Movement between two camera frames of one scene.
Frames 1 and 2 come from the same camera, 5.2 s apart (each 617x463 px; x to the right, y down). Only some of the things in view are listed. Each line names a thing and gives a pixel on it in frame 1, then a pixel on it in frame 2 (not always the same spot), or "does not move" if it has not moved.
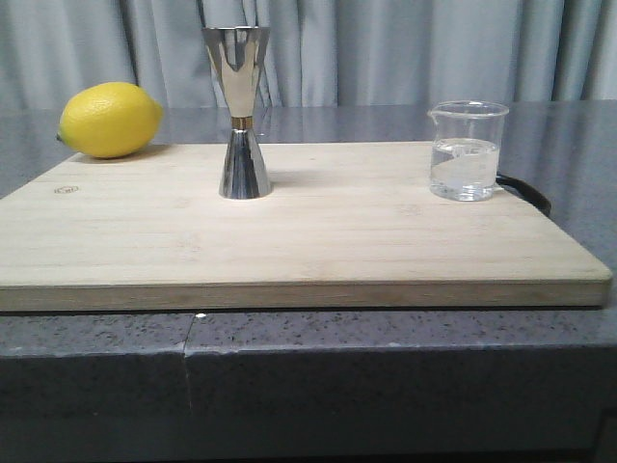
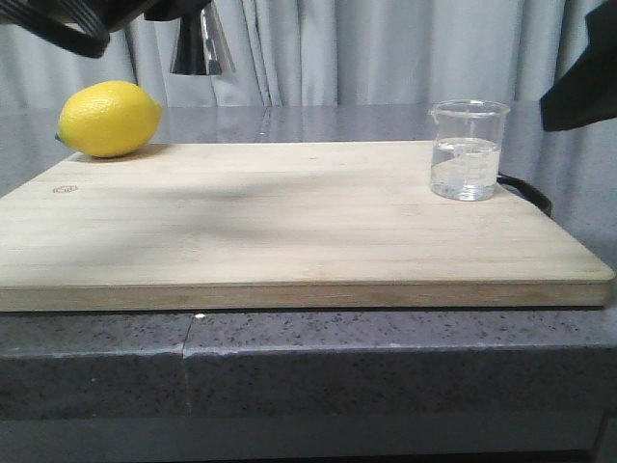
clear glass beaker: (464, 164) does not move
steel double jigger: (238, 53) → (201, 46)
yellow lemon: (110, 120) does not move
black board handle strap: (526, 190) does not move
